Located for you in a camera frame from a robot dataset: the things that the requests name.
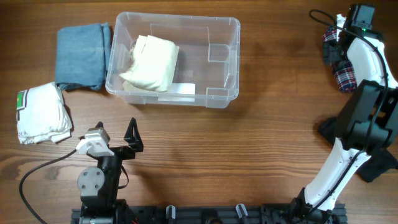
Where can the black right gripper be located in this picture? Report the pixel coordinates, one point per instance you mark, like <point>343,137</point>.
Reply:
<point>332,51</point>

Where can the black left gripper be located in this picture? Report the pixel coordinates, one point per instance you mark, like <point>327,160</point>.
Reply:
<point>135,142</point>

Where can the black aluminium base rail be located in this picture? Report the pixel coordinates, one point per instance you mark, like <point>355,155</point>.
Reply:
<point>265,214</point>

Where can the black cloth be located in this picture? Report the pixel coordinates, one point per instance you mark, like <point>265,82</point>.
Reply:
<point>380,162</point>

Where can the red blue plaid cloth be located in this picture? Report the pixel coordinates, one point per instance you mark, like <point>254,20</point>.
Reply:
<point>342,69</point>

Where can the cream cloth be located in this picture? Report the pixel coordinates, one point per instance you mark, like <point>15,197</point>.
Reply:
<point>153,64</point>

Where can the blue denim folded cloth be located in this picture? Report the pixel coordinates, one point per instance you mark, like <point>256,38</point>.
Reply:
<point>82,56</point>

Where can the white folded t-shirt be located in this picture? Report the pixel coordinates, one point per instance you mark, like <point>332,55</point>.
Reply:
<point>41,115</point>

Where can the clear plastic storage container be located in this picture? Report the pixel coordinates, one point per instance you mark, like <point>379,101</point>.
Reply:
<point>206,71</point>

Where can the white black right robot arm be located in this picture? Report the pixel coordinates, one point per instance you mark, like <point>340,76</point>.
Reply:
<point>364,128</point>

